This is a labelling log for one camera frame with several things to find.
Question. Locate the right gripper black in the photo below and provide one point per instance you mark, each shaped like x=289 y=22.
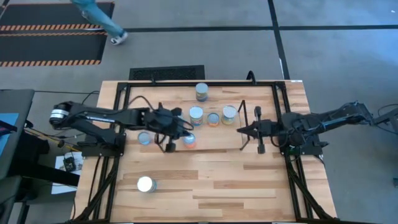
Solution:
x=272 y=129

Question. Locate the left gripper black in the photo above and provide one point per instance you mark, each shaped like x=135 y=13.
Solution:
x=161 y=123

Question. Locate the orange lattice-pattern can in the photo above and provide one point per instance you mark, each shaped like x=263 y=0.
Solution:
x=190 y=142

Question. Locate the yellow black bean-pattern can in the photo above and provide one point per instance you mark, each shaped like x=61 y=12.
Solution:
x=196 y=115

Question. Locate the short light-blue salmon can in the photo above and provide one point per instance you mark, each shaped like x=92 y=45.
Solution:
x=144 y=137

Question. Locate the carrots label tall can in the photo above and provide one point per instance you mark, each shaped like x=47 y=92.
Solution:
x=229 y=114

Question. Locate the short orange red-dotted can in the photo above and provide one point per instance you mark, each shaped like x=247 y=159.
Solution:
x=213 y=119

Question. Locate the peas label blue can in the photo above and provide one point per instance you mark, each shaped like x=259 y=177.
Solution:
x=201 y=91

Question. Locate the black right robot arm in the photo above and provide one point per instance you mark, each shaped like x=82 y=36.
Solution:
x=326 y=119

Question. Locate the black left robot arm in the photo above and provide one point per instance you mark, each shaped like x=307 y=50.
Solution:
x=102 y=116

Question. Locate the black floor grille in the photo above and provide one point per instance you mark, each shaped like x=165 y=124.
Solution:
x=168 y=73

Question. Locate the teal label silver-top can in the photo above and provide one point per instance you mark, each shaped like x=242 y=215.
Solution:
x=146 y=184

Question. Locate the small black device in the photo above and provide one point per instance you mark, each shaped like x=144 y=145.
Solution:
x=69 y=164

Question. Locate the white paper sheet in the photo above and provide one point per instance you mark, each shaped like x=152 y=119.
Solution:
x=60 y=161

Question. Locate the person's leg in jeans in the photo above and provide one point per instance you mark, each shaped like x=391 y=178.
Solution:
x=102 y=18

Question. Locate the black equipment stand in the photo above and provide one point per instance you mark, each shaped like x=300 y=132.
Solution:
x=34 y=146

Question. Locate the black mat orange hazard stripes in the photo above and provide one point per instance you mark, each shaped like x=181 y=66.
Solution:
x=53 y=48
x=56 y=14

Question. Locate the grey desk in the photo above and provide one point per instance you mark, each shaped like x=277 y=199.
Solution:
x=15 y=102

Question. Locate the blue panel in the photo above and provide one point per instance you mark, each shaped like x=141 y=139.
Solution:
x=7 y=130

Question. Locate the black aluminium table frame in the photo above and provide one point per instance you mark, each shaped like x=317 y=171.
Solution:
x=217 y=83

